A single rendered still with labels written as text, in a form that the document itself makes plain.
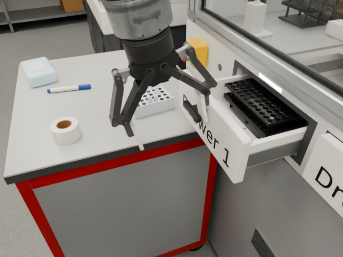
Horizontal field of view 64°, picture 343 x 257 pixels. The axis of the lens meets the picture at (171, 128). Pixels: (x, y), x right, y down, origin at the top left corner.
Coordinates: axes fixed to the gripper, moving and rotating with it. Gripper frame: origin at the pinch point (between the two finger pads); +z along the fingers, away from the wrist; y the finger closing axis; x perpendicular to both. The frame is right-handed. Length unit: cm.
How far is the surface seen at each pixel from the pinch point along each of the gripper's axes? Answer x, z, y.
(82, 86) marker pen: 46.1, 9.3, -16.7
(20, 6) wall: 412, 55, -83
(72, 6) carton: 376, 66, -16
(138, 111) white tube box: 24.1, 11.0, -3.4
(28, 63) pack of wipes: 63, 3, -32
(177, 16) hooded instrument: 83, 12, 32
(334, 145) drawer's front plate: -17.2, 1.8, 22.6
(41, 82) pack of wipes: 53, 6, -29
